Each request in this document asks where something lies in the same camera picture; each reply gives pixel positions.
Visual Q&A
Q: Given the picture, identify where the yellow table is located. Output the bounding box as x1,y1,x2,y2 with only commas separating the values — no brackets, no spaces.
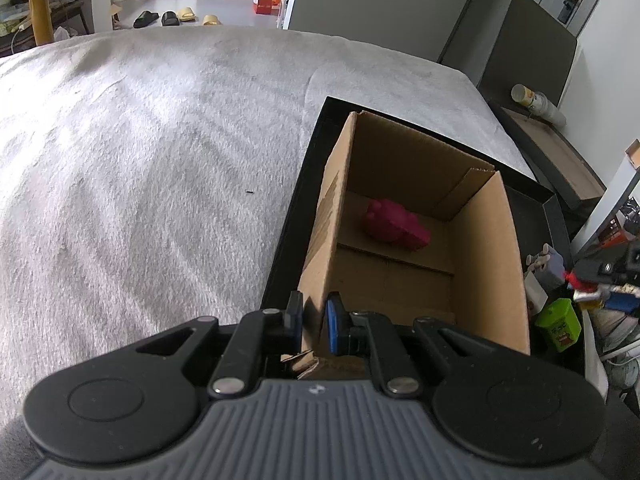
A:
0,0,83,46

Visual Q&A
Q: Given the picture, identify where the green cube toy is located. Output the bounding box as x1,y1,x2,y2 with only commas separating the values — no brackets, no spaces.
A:
534,298,583,352

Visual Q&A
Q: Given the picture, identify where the grey purple toy figure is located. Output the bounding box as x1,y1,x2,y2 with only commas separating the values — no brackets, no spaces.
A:
525,243,565,291

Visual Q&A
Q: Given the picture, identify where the dark wooden nightstand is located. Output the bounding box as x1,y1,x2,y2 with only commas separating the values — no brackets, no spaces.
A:
487,100,608,213

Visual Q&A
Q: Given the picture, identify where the brown cardboard box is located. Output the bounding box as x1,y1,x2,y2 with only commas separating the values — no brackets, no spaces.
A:
297,110,531,381

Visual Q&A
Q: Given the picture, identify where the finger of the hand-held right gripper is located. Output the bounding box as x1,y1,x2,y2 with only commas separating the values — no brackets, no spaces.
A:
572,245,640,286

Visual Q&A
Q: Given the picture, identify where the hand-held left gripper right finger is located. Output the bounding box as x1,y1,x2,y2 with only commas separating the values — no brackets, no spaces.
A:
324,293,507,402

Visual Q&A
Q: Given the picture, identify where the pink dinosaur toy figure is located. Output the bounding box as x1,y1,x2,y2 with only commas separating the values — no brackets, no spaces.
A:
363,198,432,251

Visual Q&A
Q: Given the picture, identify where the grey headboard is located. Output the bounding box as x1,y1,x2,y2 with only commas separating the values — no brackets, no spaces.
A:
477,0,578,111

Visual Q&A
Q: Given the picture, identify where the stack of paper cups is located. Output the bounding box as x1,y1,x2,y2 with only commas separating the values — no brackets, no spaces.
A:
510,83,567,127

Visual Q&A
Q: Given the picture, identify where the dark chair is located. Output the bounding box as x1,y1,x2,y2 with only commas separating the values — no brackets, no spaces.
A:
47,0,96,36

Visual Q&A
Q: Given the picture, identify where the white post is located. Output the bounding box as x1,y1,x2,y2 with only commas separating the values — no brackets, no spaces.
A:
570,142,640,256

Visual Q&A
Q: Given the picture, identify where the black tray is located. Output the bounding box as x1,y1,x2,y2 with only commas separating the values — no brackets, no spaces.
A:
260,96,591,381

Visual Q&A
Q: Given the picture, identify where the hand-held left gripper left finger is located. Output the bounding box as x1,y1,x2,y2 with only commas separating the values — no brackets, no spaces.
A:
122,290,306,402

